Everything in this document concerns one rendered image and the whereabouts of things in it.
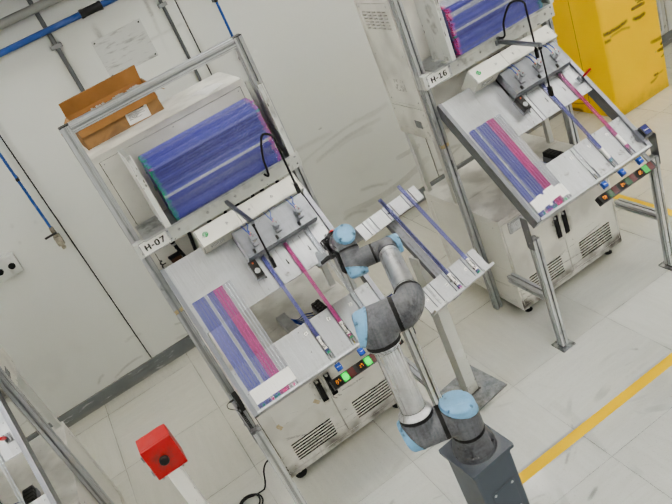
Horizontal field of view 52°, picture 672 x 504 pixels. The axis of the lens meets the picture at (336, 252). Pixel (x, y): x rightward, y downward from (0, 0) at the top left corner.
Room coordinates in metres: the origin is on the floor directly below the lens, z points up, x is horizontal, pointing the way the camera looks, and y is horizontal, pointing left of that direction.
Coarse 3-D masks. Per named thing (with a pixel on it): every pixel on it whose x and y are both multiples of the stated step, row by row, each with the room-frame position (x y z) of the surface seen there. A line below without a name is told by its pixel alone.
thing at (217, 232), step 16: (288, 176) 2.76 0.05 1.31; (272, 192) 2.72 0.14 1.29; (288, 192) 2.71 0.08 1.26; (240, 208) 2.68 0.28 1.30; (256, 208) 2.67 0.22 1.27; (208, 224) 2.65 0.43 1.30; (224, 224) 2.64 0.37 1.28; (240, 224) 2.63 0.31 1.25; (208, 240) 2.60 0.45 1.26; (224, 240) 2.64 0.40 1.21
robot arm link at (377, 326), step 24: (360, 312) 1.78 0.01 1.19; (384, 312) 1.74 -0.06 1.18; (360, 336) 1.72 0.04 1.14; (384, 336) 1.72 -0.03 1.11; (384, 360) 1.72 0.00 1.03; (408, 384) 1.70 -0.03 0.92; (408, 408) 1.68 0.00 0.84; (432, 408) 1.71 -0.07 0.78; (408, 432) 1.67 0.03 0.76; (432, 432) 1.65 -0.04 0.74
